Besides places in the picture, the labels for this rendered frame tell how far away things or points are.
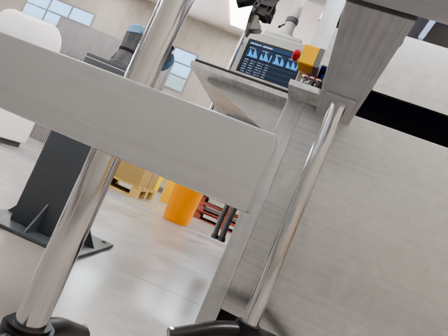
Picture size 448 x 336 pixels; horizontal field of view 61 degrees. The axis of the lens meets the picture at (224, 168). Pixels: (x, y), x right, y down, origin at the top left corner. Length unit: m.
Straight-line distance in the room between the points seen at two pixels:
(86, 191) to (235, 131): 0.25
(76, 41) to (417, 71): 9.62
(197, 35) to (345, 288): 9.00
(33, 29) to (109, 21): 5.24
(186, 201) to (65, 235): 3.51
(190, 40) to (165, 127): 9.37
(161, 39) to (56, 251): 0.37
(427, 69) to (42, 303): 1.33
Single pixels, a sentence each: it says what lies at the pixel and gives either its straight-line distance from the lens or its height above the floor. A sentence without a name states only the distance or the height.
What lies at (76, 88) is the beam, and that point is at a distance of 0.66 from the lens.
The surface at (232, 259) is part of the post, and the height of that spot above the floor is 0.26.
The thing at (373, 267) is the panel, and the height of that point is 0.42.
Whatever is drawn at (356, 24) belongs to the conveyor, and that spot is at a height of 0.84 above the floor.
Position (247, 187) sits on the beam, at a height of 0.46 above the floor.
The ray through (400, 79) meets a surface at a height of 1.06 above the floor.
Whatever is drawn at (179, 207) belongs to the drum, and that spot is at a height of 0.17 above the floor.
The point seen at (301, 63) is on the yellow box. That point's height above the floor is 0.96.
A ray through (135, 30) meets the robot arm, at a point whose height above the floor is 0.98.
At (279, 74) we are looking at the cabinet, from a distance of 2.52.
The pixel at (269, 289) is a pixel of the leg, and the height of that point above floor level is 0.25.
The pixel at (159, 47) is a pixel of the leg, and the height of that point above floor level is 0.62.
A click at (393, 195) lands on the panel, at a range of 1.38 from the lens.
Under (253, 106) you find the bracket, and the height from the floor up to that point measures 0.81.
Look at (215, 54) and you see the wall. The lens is 9.73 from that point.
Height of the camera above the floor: 0.44
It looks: 4 degrees up
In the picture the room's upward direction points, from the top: 23 degrees clockwise
